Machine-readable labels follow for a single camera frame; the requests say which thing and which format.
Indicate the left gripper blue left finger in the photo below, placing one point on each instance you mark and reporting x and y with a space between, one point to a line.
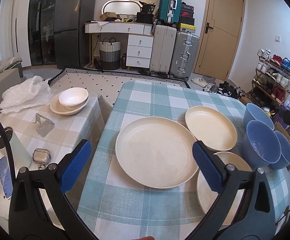
72 164

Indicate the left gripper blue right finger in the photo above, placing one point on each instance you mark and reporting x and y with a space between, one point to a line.
210 165

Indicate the blue bowl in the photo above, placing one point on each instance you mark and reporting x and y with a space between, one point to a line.
260 147
284 160
253 112

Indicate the large cream plate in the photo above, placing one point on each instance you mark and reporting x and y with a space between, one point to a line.
156 152

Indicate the shoe rack with shoes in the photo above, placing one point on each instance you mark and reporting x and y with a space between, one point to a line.
271 83

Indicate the metal phone stand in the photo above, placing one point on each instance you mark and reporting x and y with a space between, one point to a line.
43 125

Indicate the pale green cup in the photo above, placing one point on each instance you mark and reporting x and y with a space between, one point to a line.
20 154

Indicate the cream bowl under white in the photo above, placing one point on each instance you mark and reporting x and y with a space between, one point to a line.
58 108

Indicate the teal plaid tablecloth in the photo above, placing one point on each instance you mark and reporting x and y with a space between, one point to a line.
162 201

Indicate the white small bowl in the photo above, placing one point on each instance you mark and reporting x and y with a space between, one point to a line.
73 96

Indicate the white plastic bag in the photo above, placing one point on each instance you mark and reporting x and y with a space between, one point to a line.
32 92

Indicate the woven laundry basket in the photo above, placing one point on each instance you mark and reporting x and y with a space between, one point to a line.
110 53

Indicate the silver suitcase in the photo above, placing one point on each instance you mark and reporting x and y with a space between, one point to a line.
184 55

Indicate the tan wooden door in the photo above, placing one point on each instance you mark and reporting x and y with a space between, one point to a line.
220 36

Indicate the white vanity desk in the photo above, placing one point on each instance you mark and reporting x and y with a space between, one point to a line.
140 39

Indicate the beige suitcase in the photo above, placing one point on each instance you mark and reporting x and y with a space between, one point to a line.
162 50

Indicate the stacked shoe boxes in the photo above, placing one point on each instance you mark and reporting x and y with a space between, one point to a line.
186 17

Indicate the dark grey refrigerator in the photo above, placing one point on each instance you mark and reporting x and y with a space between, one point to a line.
71 43

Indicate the oval vanity mirror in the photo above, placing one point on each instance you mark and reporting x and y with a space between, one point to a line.
123 8

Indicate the teal suitcase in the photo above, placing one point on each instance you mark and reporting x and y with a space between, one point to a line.
169 12

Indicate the earbuds case with ring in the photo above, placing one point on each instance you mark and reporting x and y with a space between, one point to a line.
41 157

